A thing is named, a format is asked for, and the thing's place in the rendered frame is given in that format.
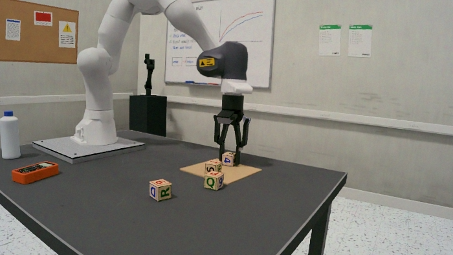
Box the white plastic bottle with blue cap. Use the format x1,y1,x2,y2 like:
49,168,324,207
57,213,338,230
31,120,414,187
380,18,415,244
0,111,21,159

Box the beige mat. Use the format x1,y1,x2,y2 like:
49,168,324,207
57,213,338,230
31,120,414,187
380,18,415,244
180,162,262,184

